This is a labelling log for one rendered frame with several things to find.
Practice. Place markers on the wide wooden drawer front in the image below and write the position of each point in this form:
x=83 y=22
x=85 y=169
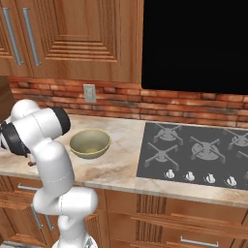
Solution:
x=180 y=206
x=155 y=234

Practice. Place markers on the grey gas hob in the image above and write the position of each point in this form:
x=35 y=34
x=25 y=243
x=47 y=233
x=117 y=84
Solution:
x=193 y=161

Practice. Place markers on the small wooden drawer front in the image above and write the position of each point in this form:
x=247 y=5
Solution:
x=25 y=180

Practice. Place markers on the narrow wooden wall cupboard door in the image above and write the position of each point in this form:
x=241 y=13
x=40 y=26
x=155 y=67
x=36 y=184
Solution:
x=6 y=61

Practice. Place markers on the wide wooden wall cupboard door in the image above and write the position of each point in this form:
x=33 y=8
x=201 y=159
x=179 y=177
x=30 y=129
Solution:
x=84 y=35

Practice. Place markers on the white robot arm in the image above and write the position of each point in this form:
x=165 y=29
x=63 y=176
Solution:
x=53 y=168

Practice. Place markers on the grey wall socket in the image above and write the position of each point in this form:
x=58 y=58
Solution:
x=89 y=93

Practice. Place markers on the dark wooden side panel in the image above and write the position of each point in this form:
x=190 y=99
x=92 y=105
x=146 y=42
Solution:
x=5 y=97

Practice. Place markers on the white hob knob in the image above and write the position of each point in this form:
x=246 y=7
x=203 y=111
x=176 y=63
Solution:
x=231 y=181
x=210 y=178
x=170 y=174
x=190 y=176

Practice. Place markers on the small brown meat piece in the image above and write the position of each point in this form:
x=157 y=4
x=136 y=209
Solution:
x=31 y=163

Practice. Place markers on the black range hood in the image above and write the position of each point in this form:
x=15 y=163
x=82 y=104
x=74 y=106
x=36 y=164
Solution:
x=197 y=45

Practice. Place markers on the olive yellow bowl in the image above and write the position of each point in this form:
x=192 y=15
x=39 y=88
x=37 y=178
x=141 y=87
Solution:
x=90 y=143

